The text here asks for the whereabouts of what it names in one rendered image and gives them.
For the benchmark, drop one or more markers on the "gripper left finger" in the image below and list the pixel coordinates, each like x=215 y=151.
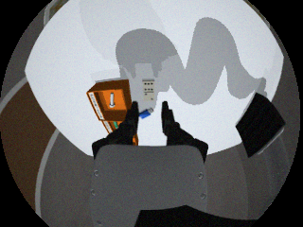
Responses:
x=125 y=132

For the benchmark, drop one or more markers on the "brown three-compartment tray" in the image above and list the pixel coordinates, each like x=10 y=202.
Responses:
x=99 y=97

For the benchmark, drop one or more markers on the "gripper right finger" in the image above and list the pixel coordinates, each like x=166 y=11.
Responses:
x=176 y=135

